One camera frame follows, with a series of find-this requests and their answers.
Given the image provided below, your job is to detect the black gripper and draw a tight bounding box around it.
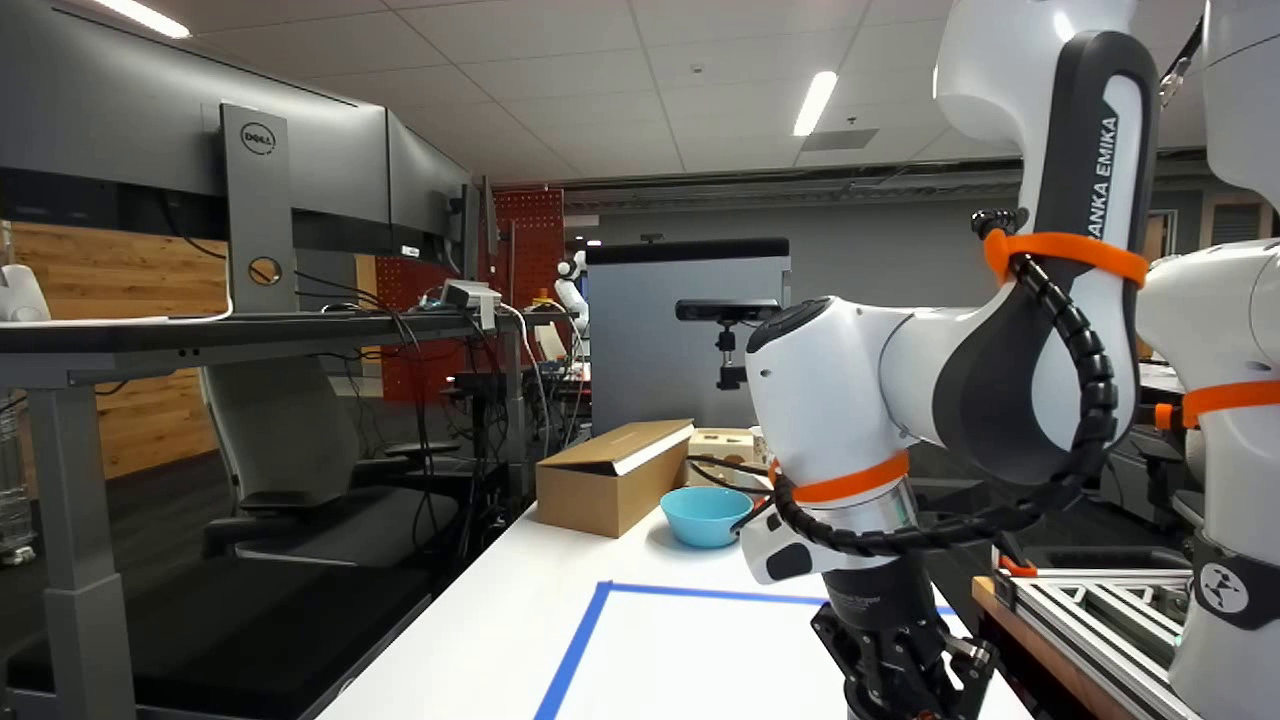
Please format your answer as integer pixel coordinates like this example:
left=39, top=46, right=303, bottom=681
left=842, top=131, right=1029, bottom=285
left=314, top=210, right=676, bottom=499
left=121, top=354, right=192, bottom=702
left=812, top=547, right=998, bottom=720

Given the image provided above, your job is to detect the light blue bowl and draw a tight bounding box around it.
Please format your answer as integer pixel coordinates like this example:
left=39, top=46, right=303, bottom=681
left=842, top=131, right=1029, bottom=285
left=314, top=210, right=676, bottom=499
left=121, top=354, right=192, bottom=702
left=654, top=482, right=761, bottom=555

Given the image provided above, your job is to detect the blue tape line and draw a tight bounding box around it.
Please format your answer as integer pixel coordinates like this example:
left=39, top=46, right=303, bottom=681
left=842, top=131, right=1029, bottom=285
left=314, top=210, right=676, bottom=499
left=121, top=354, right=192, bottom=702
left=532, top=578, right=967, bottom=720

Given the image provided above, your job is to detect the brown cardboard box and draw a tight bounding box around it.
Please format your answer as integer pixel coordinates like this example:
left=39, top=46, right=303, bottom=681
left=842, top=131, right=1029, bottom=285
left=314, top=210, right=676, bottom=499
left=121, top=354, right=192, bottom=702
left=532, top=416, right=698, bottom=540

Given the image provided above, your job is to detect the grey partition panel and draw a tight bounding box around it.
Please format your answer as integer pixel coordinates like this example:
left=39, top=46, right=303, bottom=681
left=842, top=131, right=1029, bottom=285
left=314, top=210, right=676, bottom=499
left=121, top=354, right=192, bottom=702
left=583, top=238, right=796, bottom=431

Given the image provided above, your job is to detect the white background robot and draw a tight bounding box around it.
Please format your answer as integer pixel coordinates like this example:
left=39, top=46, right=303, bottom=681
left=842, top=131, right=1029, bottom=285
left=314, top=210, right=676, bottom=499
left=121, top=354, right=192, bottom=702
left=549, top=243, right=596, bottom=331

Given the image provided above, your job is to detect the white power adapter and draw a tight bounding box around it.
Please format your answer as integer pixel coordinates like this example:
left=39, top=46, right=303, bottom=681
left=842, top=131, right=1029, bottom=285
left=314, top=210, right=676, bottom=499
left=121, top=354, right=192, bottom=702
left=434, top=278, right=508, bottom=331

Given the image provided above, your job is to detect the long ceiling light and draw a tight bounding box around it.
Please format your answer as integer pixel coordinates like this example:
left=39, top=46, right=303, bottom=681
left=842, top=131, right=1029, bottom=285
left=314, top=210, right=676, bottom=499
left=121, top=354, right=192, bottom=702
left=89, top=0, right=195, bottom=46
left=789, top=63, right=842, bottom=145

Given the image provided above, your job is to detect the grey office chair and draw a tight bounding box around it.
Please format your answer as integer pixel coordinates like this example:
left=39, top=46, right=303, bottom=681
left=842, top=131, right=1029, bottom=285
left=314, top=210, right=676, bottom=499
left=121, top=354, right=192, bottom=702
left=195, top=357, right=413, bottom=571

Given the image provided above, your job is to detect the small grey monitor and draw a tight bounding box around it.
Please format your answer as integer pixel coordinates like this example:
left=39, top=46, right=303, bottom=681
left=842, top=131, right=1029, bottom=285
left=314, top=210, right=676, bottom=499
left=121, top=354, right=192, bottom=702
left=385, top=110, right=477, bottom=260

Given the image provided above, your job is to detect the grey standing desk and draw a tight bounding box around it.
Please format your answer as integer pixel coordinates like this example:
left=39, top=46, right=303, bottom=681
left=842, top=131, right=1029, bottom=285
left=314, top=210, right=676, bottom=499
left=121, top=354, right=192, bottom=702
left=0, top=299, right=538, bottom=720

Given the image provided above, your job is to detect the large Dell monitor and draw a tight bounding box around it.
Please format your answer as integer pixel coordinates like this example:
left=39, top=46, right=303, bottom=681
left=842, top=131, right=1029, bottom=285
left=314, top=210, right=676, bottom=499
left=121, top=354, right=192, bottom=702
left=0, top=0, right=398, bottom=324

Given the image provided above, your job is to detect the aluminium rail base frame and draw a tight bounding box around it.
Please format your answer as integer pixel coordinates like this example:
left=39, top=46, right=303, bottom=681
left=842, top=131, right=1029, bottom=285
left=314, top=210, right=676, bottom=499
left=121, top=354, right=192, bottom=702
left=967, top=547, right=1204, bottom=720

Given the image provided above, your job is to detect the smooth black gripper cable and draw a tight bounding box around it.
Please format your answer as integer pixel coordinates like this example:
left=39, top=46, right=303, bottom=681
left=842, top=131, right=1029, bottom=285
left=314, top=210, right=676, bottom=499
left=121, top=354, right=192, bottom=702
left=679, top=450, right=778, bottom=515

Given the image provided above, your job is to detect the black corrugated cable conduit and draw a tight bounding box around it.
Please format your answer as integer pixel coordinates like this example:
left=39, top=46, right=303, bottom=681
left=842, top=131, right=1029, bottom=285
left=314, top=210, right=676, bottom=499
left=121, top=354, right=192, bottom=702
left=769, top=203, right=1122, bottom=564

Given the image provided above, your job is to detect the black camera on stand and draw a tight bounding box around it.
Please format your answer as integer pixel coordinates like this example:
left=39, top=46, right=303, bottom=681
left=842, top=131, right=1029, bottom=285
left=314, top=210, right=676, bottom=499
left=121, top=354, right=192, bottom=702
left=670, top=298, right=792, bottom=396

